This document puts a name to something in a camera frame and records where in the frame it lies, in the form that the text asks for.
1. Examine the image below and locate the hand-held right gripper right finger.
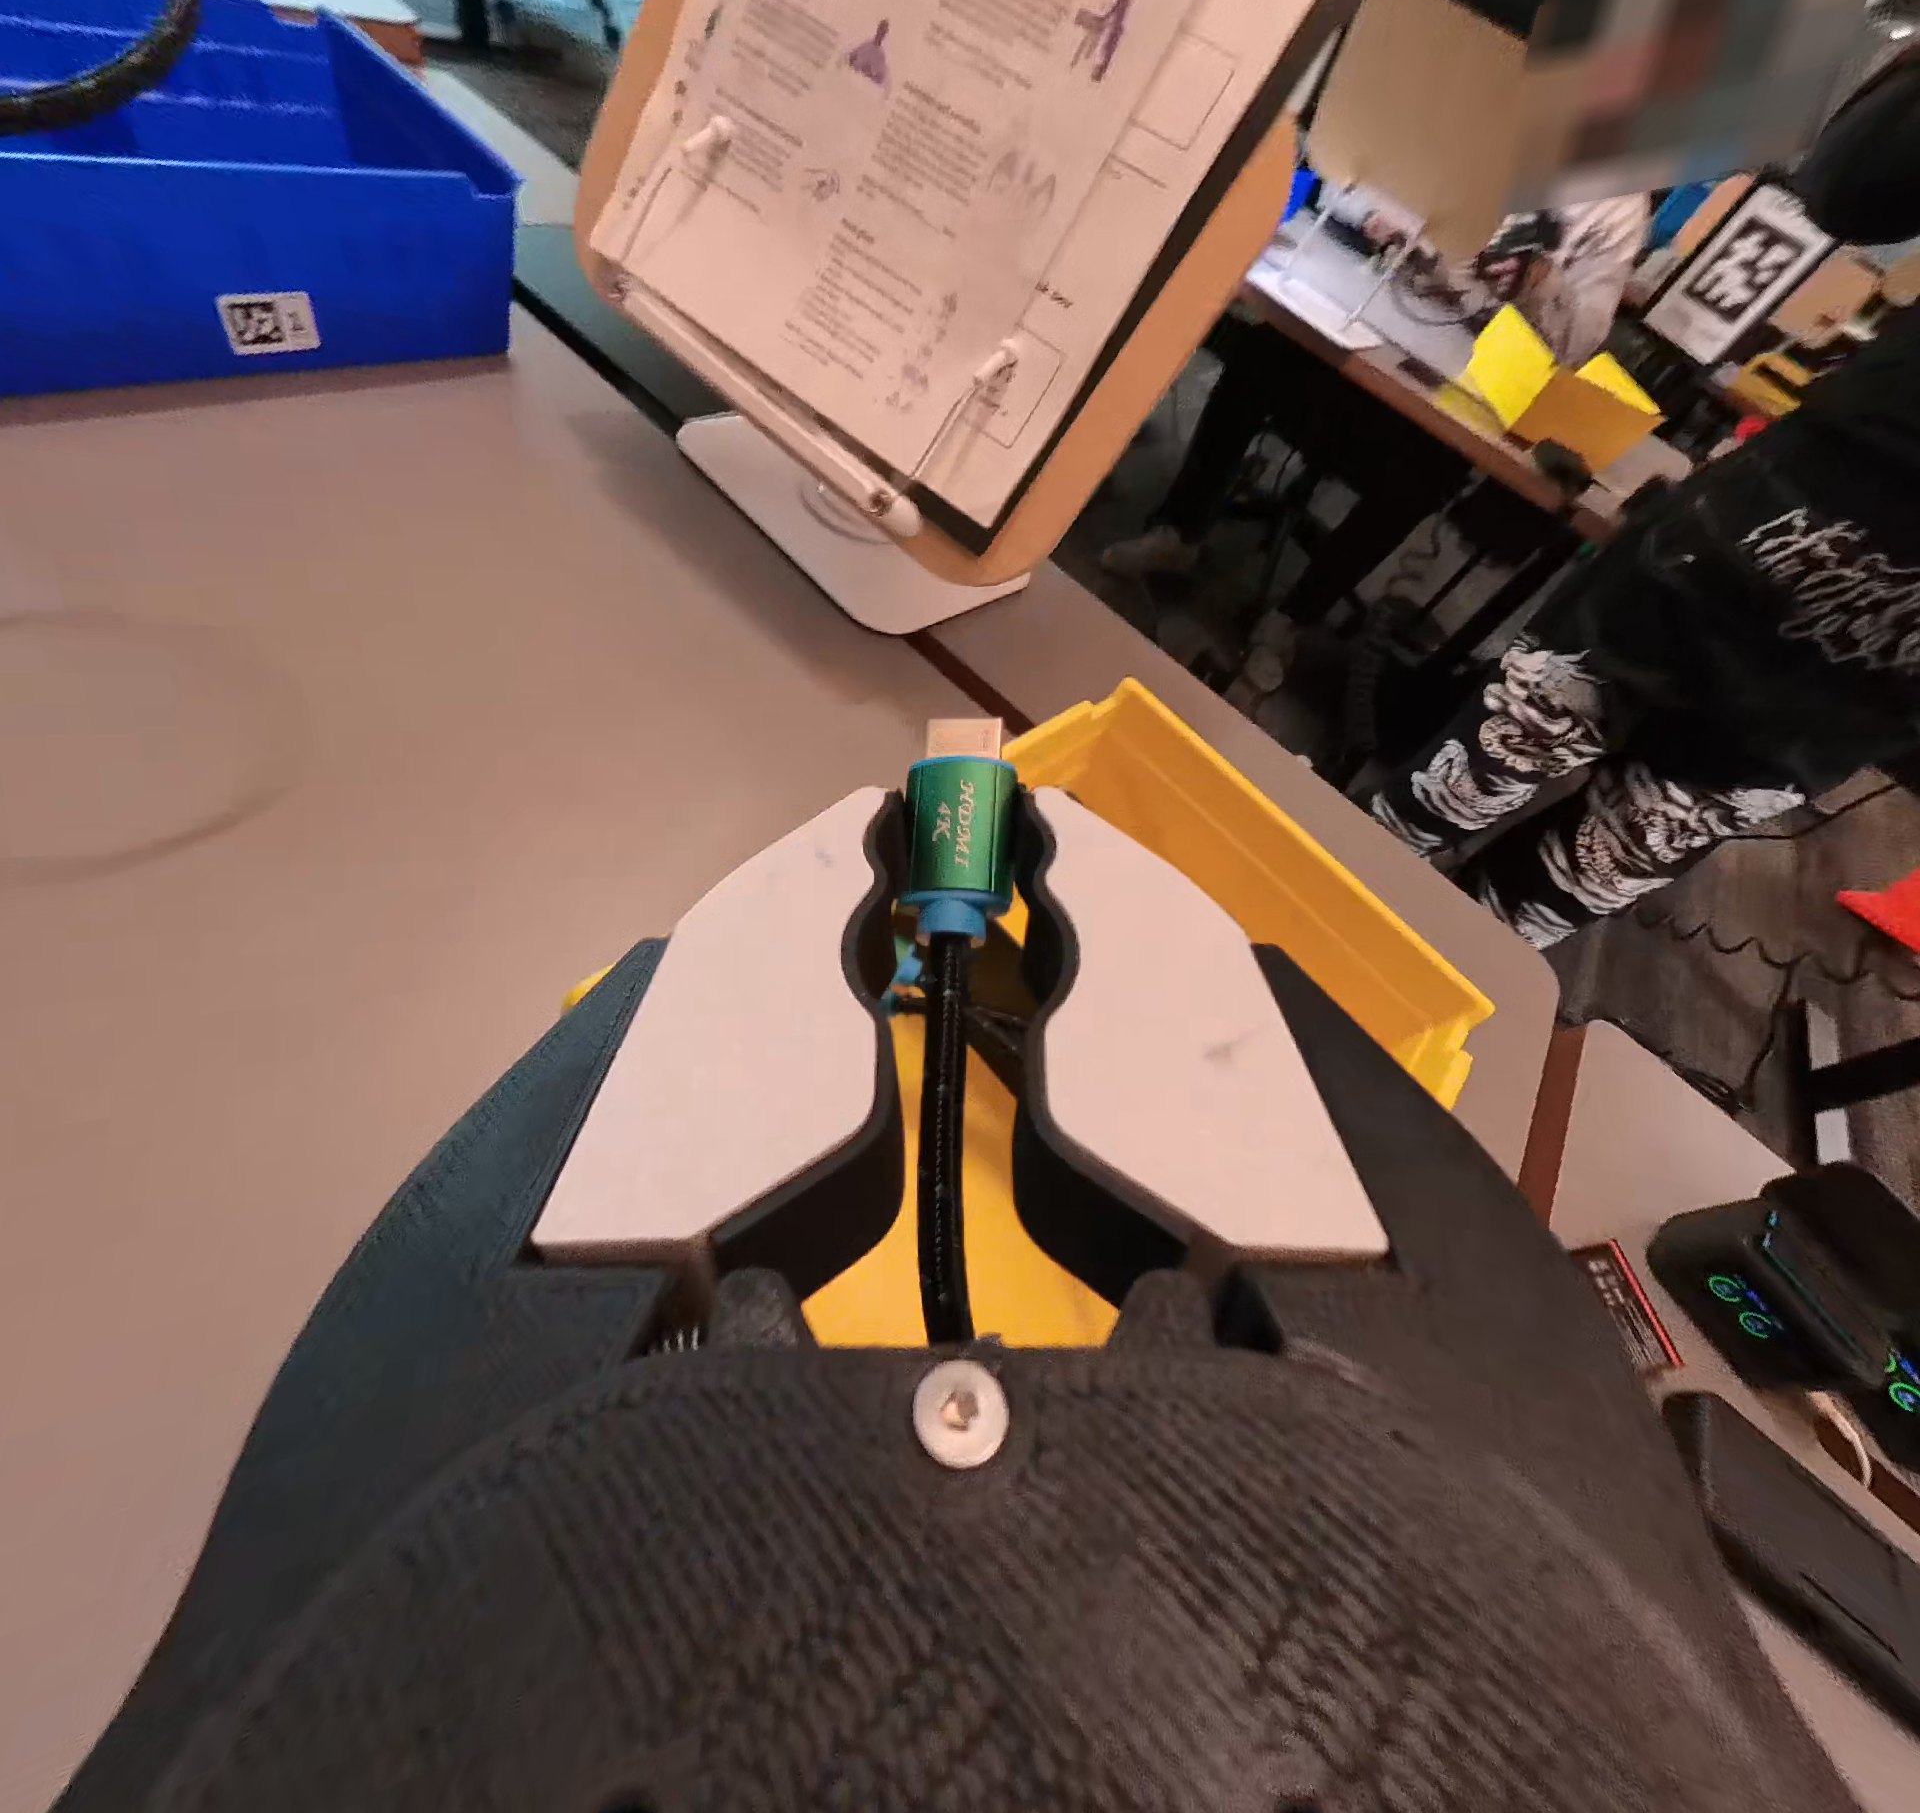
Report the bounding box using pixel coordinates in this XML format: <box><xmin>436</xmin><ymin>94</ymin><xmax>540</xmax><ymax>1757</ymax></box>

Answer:
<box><xmin>1018</xmin><ymin>785</ymin><xmax>1399</xmax><ymax>1308</ymax></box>

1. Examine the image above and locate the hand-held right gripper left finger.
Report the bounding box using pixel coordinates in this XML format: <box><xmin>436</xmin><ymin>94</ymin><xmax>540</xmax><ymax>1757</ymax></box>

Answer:
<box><xmin>529</xmin><ymin>785</ymin><xmax>905</xmax><ymax>1305</ymax></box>

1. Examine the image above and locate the yellow plastic bin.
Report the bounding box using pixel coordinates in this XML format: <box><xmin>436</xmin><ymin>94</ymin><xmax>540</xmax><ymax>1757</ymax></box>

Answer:
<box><xmin>563</xmin><ymin>676</ymin><xmax>1498</xmax><ymax>1353</ymax></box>

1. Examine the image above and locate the braided cable with green plugs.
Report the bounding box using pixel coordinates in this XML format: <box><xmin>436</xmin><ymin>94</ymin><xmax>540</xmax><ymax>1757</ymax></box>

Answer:
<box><xmin>0</xmin><ymin>0</ymin><xmax>207</xmax><ymax>138</ymax></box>
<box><xmin>882</xmin><ymin>715</ymin><xmax>1037</xmax><ymax>1348</ymax></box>

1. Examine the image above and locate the blue plastic bin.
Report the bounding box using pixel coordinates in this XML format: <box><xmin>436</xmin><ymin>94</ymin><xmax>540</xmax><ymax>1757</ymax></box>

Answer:
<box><xmin>0</xmin><ymin>0</ymin><xmax>522</xmax><ymax>400</ymax></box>

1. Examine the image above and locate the grey side desk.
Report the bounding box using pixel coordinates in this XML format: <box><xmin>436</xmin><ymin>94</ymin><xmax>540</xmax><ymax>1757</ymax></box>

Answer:
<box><xmin>1546</xmin><ymin>1018</ymin><xmax>1920</xmax><ymax>1813</ymax></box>

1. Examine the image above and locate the red black card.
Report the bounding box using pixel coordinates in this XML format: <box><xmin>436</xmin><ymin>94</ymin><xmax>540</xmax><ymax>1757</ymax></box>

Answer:
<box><xmin>1568</xmin><ymin>1238</ymin><xmax>1686</xmax><ymax>1377</ymax></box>

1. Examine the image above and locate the black battery charger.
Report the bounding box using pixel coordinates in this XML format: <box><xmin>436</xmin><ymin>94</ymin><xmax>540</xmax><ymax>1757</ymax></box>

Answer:
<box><xmin>1647</xmin><ymin>1165</ymin><xmax>1920</xmax><ymax>1471</ymax></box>

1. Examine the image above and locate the cluttered background table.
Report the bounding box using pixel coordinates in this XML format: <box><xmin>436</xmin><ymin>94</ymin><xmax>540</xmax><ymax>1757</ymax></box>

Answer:
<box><xmin>1242</xmin><ymin>259</ymin><xmax>1696</xmax><ymax>674</ymax></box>

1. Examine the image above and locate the black flat case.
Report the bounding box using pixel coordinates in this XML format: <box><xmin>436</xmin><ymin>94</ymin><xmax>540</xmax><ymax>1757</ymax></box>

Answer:
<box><xmin>1664</xmin><ymin>1388</ymin><xmax>1920</xmax><ymax>1717</ymax></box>

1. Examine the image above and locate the small yellow background bin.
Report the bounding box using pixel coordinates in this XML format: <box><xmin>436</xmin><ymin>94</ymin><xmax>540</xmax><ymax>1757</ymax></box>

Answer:
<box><xmin>1459</xmin><ymin>302</ymin><xmax>1667</xmax><ymax>475</ymax></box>

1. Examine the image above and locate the printed instruction sheet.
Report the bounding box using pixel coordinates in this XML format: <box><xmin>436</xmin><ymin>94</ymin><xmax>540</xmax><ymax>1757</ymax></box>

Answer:
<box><xmin>590</xmin><ymin>0</ymin><xmax>1249</xmax><ymax>525</ymax></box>

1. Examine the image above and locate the black white marker board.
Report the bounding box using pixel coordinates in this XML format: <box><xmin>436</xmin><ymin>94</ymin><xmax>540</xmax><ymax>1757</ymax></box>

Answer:
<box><xmin>1640</xmin><ymin>175</ymin><xmax>1842</xmax><ymax>368</ymax></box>

